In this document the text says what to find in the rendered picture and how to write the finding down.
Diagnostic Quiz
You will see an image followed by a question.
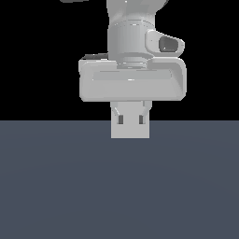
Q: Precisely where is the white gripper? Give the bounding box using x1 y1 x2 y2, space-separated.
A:
77 57 188 126

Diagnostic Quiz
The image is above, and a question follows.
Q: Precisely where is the white block charger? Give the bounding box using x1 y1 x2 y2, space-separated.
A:
110 101 150 140

